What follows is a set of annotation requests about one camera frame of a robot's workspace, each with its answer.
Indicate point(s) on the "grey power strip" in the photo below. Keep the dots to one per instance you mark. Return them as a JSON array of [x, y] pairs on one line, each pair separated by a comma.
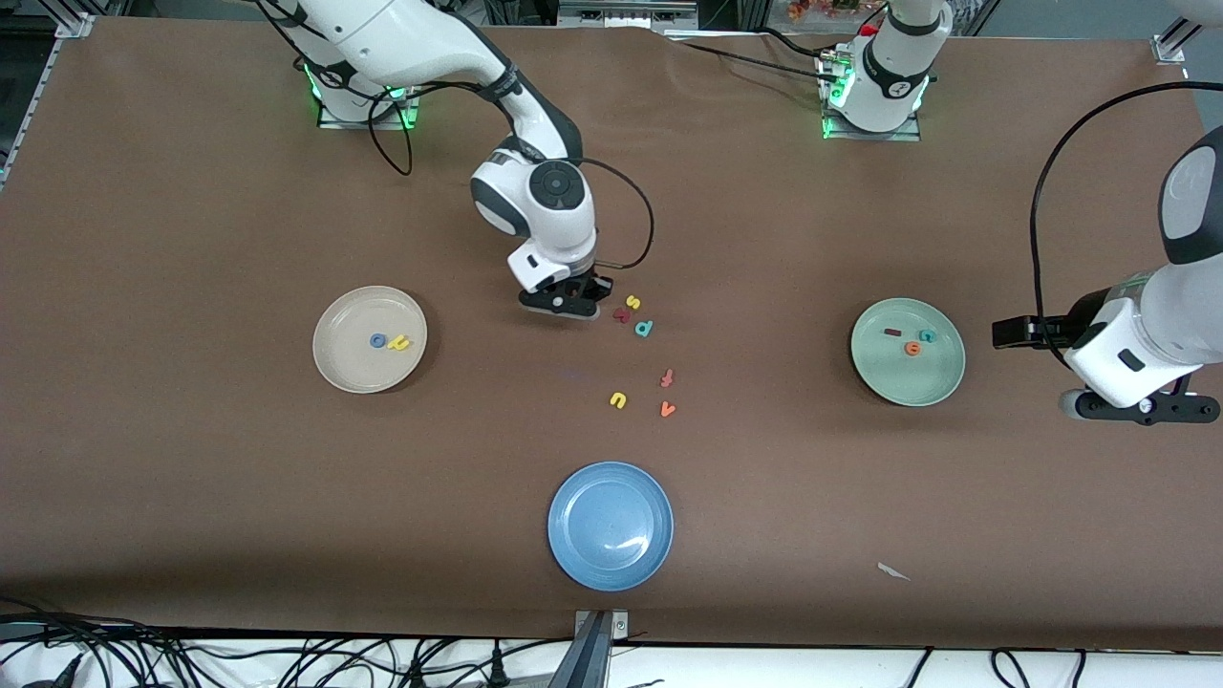
[[621, 13]]

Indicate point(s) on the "beige brown plate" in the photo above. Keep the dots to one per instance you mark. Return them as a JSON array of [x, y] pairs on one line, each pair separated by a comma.
[[358, 368]]

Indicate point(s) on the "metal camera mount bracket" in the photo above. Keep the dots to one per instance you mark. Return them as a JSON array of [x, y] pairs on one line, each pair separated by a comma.
[[592, 659]]

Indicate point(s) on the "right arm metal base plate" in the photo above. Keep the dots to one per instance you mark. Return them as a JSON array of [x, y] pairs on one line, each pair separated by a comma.
[[330, 121]]

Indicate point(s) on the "aluminium frame profile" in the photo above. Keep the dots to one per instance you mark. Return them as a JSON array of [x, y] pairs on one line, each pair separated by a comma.
[[75, 24], [1168, 48]]

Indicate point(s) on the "green plate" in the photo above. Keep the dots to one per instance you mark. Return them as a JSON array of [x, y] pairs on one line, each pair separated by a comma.
[[908, 377]]

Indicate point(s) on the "white paper scrap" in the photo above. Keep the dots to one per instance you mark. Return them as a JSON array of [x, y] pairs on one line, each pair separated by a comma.
[[893, 571]]

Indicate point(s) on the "blue plate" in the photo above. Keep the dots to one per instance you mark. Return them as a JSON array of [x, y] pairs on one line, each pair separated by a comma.
[[611, 526]]

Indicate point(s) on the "brown paper table cover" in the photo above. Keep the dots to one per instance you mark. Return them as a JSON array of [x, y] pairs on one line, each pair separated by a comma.
[[191, 478]]

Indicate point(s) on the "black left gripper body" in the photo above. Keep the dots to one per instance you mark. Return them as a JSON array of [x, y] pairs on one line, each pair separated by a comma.
[[1062, 330]]

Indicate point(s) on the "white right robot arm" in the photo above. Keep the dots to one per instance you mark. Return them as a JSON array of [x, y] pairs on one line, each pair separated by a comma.
[[411, 38]]

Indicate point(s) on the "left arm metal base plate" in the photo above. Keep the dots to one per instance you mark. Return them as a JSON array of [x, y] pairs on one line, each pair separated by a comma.
[[874, 136]]

